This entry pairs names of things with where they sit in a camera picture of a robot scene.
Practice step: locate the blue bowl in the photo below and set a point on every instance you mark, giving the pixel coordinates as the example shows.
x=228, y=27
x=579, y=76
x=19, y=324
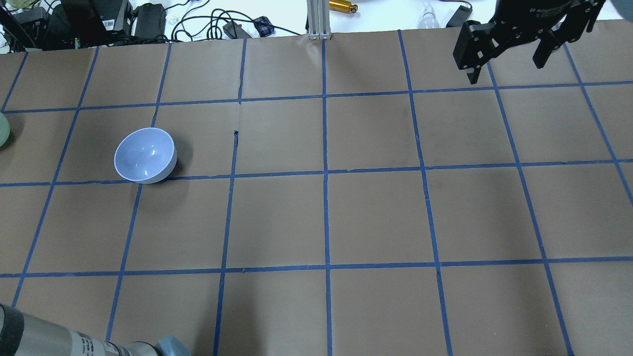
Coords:
x=146, y=156

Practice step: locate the white light bulb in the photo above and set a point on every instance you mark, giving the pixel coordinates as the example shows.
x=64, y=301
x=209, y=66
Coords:
x=428, y=19

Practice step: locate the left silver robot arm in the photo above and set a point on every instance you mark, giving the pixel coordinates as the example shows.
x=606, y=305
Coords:
x=25, y=335

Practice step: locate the brown paper table cover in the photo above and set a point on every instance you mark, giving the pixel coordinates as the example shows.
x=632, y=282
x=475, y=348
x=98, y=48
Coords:
x=351, y=198

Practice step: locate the aluminium frame post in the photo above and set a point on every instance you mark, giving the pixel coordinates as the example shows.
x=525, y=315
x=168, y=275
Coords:
x=318, y=20

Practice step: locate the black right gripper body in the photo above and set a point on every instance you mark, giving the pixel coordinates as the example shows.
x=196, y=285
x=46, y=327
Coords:
x=536, y=12

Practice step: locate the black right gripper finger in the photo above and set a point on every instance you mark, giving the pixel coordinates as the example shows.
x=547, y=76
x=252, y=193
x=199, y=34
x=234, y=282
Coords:
x=478, y=43
x=580, y=16

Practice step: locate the black power adapter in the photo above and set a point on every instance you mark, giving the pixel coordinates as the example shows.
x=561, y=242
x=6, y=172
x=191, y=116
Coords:
x=235, y=31

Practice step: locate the yellow cylindrical tool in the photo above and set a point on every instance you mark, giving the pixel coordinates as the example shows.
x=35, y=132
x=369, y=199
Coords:
x=343, y=6

